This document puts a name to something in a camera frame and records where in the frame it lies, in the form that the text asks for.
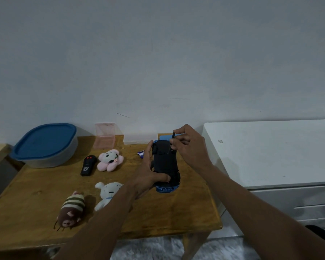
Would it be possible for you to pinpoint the blue container lid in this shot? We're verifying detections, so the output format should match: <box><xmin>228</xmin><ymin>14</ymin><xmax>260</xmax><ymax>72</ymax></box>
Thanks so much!
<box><xmin>10</xmin><ymin>123</ymin><xmax>77</xmax><ymax>161</ymax></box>

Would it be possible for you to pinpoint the person's right hand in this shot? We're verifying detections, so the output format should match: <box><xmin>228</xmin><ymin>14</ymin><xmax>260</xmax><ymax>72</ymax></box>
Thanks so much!
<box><xmin>170</xmin><ymin>124</ymin><xmax>215</xmax><ymax>175</ymax></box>

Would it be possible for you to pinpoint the wooden table leg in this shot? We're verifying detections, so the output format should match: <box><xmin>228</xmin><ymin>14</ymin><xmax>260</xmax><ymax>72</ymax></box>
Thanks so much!
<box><xmin>182</xmin><ymin>232</ymin><xmax>211</xmax><ymax>260</ymax></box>

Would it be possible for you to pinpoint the small black screwdriver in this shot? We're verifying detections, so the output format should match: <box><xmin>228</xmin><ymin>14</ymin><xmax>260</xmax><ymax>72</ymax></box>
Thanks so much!
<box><xmin>168</xmin><ymin>131</ymin><xmax>176</xmax><ymax>155</ymax></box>

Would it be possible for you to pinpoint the pink transparent case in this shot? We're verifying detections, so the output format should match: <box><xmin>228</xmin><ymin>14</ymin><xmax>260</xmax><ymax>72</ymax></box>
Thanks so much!
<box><xmin>93</xmin><ymin>122</ymin><xmax>125</xmax><ymax>150</ymax></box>

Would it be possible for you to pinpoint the blue toy car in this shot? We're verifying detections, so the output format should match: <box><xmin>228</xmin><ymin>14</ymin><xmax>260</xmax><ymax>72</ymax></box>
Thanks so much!
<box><xmin>151</xmin><ymin>140</ymin><xmax>181</xmax><ymax>194</ymax></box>

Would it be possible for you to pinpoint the black remote control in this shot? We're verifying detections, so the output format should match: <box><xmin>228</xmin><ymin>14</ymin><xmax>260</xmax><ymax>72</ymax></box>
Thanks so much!
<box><xmin>80</xmin><ymin>155</ymin><xmax>98</xmax><ymax>177</ymax></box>

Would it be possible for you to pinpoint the person's left hand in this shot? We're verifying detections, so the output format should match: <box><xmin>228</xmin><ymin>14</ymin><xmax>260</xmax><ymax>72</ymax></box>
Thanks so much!
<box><xmin>126</xmin><ymin>140</ymin><xmax>172</xmax><ymax>199</ymax></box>

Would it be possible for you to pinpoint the person's right forearm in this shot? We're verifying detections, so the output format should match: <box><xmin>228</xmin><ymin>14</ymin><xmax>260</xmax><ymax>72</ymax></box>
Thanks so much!
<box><xmin>200</xmin><ymin>165</ymin><xmax>325</xmax><ymax>260</ymax></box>

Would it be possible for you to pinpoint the pink flower plush toy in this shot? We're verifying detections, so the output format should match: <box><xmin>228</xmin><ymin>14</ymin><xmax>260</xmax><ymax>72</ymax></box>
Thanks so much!
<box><xmin>97</xmin><ymin>149</ymin><xmax>124</xmax><ymax>173</ymax></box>

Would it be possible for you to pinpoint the white dog plush toy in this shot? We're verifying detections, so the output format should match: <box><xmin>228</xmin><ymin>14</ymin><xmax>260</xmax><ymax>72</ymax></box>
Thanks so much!
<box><xmin>94</xmin><ymin>182</ymin><xmax>124</xmax><ymax>212</ymax></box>

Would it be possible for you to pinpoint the white cabinet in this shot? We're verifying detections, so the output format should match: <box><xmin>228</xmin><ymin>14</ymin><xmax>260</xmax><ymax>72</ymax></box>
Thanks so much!
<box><xmin>201</xmin><ymin>119</ymin><xmax>325</xmax><ymax>239</ymax></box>

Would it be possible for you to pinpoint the person's left forearm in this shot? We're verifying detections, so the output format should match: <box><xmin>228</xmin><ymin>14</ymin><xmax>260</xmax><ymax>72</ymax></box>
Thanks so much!
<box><xmin>54</xmin><ymin>182</ymin><xmax>139</xmax><ymax>260</ymax></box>

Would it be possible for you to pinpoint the brown striped plush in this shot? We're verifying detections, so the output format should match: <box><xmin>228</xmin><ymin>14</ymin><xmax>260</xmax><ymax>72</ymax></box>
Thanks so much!
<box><xmin>53</xmin><ymin>190</ymin><xmax>86</xmax><ymax>232</ymax></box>

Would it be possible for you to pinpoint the clear plastic case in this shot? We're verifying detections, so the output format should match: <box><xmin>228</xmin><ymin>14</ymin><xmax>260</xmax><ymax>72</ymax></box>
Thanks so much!
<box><xmin>123</xmin><ymin>134</ymin><xmax>153</xmax><ymax>145</ymax></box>

